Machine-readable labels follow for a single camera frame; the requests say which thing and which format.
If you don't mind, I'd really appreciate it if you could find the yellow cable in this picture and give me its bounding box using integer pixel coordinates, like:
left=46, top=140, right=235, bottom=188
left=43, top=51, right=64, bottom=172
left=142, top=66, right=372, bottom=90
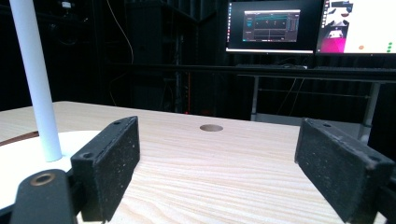
left=106, top=0, right=135, bottom=106

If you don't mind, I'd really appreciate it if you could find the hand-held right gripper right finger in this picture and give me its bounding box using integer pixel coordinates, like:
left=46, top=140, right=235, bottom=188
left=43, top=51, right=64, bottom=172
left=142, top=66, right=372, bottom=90
left=294, top=118, right=396, bottom=224

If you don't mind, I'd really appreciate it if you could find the white-screen computer monitor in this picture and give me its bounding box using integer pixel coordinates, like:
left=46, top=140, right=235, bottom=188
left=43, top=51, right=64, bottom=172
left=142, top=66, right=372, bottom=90
left=316, top=0, right=396, bottom=56

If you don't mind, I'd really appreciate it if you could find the white stand with pole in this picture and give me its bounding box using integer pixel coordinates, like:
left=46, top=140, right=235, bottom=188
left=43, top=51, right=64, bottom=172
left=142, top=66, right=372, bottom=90
left=0, top=0, right=101, bottom=210

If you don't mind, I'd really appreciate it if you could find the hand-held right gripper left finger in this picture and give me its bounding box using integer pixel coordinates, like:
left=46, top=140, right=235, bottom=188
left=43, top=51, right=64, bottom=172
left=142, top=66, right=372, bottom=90
left=70, top=116, right=141, bottom=223

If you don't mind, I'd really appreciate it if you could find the metal-legged desk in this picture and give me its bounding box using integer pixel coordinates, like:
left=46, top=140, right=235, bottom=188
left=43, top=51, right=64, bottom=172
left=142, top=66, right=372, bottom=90
left=174, top=63, right=396, bottom=144

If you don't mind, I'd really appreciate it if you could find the dark-screen computer monitor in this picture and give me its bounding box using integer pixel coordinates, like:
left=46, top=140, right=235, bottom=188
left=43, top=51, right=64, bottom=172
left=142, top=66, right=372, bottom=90
left=225, top=0, right=325, bottom=55

